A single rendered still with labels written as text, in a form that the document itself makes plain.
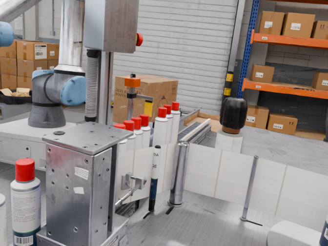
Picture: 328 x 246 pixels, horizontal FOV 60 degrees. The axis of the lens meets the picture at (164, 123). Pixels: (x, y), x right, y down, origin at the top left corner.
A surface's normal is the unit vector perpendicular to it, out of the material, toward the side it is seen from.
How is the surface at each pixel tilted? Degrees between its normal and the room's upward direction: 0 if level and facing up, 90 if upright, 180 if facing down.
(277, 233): 0
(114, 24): 90
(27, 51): 90
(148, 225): 0
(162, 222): 0
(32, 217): 90
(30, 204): 90
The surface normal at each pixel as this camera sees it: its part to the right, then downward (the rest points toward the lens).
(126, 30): 0.52, 0.28
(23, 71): -0.18, 0.25
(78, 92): 0.80, 0.30
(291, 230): 0.11, -0.96
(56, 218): -0.39, 0.21
